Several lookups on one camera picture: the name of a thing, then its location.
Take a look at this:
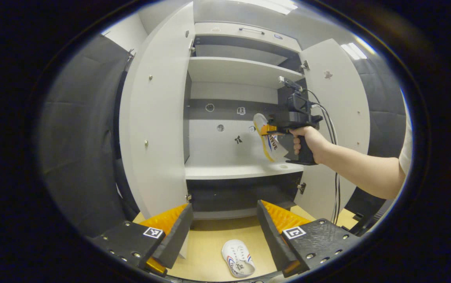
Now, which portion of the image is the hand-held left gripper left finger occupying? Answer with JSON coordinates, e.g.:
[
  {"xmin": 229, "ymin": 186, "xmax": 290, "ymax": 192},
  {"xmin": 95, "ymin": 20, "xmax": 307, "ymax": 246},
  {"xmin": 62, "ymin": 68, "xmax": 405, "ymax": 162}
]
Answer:
[{"xmin": 91, "ymin": 202, "xmax": 194, "ymax": 276}]

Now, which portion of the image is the white shirt sleeve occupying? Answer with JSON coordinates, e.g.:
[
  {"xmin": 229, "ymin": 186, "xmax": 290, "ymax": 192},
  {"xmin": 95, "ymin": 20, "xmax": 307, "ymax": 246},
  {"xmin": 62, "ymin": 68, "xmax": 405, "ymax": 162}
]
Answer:
[{"xmin": 398, "ymin": 116, "xmax": 413, "ymax": 175}]

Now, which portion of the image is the grey shoe cabinet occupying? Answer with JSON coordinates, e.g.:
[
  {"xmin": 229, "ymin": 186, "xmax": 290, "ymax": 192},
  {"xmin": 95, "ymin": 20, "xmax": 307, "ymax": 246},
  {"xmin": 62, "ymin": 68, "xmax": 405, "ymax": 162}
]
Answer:
[{"xmin": 183, "ymin": 22, "xmax": 308, "ymax": 221}]

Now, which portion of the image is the grey shoe cabinet door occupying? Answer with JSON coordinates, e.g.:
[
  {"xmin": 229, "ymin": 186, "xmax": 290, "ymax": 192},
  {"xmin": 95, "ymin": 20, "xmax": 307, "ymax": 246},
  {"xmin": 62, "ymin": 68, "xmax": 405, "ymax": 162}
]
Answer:
[
  {"xmin": 119, "ymin": 2, "xmax": 195, "ymax": 219},
  {"xmin": 293, "ymin": 38, "xmax": 370, "ymax": 221}
]

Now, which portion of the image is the dark stand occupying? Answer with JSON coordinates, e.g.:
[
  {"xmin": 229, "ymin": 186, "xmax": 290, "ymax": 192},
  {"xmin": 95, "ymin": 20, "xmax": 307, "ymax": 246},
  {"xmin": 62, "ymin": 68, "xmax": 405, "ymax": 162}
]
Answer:
[{"xmin": 345, "ymin": 198, "xmax": 394, "ymax": 237}]

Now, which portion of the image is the black cable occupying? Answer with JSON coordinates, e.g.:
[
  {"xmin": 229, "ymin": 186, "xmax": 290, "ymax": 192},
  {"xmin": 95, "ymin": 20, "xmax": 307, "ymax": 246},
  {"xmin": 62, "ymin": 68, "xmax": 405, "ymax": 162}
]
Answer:
[
  {"xmin": 304, "ymin": 88, "xmax": 338, "ymax": 224},
  {"xmin": 312, "ymin": 103, "xmax": 342, "ymax": 224}
]

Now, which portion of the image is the ceiling light panel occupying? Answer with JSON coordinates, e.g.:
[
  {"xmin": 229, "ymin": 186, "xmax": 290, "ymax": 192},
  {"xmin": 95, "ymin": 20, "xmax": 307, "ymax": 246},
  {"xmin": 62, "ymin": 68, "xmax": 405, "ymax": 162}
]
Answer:
[{"xmin": 340, "ymin": 42, "xmax": 368, "ymax": 61}]

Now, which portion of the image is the black backdrop cloth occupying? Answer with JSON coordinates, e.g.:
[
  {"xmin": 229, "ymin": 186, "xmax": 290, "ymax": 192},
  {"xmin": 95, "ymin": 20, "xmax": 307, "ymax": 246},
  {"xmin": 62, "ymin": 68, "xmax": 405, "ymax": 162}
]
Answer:
[
  {"xmin": 37, "ymin": 33, "xmax": 141, "ymax": 238},
  {"xmin": 343, "ymin": 57, "xmax": 407, "ymax": 217}
]

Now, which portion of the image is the white canvas shoe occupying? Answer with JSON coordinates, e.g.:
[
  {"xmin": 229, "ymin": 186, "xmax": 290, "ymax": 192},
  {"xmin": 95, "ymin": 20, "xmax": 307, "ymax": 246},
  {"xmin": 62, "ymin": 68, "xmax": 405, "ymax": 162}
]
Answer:
[
  {"xmin": 253, "ymin": 113, "xmax": 289, "ymax": 163},
  {"xmin": 221, "ymin": 239, "xmax": 256, "ymax": 279}
]

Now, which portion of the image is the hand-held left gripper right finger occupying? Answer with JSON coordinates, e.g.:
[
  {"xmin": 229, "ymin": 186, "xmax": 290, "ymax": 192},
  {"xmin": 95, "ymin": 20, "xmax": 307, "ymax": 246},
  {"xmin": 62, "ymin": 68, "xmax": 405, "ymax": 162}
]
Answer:
[{"xmin": 256, "ymin": 199, "xmax": 362, "ymax": 278}]

